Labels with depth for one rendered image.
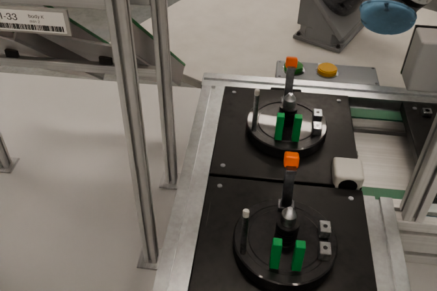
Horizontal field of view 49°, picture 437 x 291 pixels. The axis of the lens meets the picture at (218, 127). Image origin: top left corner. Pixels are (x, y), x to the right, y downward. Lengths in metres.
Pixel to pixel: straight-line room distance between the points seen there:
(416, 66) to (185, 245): 0.38
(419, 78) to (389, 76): 0.61
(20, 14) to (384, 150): 0.66
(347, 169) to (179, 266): 0.30
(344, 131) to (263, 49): 0.48
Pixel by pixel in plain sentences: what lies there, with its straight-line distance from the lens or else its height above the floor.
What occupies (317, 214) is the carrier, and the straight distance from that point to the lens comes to 0.70.
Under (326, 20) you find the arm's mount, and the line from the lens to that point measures 1.27.
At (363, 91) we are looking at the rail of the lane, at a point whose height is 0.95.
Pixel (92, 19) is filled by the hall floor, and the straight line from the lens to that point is 3.32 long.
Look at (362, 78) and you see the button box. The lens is 1.03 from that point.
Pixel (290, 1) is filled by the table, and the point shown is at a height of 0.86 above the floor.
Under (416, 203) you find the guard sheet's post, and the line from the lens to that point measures 0.74.
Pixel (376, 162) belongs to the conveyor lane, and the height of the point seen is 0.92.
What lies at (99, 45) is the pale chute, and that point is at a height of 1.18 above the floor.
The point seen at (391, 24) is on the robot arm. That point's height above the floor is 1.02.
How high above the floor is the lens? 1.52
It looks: 41 degrees down
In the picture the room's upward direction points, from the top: 1 degrees clockwise
